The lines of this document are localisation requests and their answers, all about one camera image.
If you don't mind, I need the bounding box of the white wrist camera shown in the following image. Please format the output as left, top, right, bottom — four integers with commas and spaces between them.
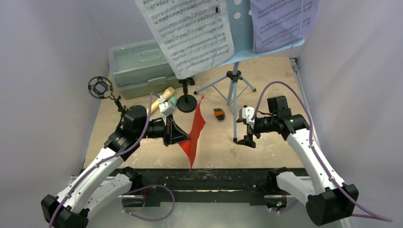
236, 106, 255, 126
159, 99, 176, 123

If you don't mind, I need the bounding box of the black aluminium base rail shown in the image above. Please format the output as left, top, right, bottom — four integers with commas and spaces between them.
64, 168, 350, 209

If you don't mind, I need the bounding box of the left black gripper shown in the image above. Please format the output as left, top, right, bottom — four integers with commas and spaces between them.
136, 114, 190, 146

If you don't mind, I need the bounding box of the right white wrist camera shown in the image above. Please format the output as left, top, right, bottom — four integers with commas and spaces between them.
236, 106, 255, 126

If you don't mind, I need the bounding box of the red sheet music page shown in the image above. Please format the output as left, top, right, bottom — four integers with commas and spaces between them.
179, 96, 206, 171

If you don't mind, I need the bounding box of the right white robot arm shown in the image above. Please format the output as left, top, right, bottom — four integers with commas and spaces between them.
237, 95, 359, 226

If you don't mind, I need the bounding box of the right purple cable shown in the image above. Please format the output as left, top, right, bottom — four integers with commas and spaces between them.
250, 81, 393, 223

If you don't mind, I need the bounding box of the black tripod microphone stand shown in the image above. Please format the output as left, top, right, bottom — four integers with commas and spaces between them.
87, 76, 127, 130

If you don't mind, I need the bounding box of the black round-base microphone stand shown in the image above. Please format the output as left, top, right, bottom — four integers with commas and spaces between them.
176, 77, 198, 113

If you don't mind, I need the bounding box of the light blue music stand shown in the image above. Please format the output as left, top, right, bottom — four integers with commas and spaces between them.
194, 0, 305, 142

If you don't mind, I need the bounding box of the mint green microphone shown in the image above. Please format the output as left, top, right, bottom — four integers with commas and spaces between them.
170, 96, 178, 106

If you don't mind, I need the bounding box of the lavender sheet music page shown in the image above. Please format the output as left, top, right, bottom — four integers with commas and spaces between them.
250, 0, 320, 53

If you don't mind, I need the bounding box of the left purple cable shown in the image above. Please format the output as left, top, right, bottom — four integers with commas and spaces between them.
48, 92, 176, 228

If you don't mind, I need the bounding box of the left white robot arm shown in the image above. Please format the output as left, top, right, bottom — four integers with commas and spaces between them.
41, 105, 191, 228

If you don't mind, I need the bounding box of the purple cable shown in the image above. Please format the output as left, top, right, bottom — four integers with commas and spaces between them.
48, 92, 176, 228
250, 81, 393, 223

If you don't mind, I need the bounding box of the grey-green plastic toolbox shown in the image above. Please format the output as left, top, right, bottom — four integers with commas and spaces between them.
108, 39, 182, 99

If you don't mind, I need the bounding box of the white sheet music page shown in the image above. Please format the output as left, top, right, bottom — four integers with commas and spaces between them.
135, 0, 235, 79

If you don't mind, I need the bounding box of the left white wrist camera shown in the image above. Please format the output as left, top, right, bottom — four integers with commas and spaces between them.
159, 99, 176, 123

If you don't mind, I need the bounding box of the orange black hex key set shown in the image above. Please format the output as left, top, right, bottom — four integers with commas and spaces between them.
213, 108, 225, 121

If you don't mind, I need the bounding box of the cream yellow microphone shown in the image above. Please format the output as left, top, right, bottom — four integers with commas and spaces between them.
147, 87, 175, 113

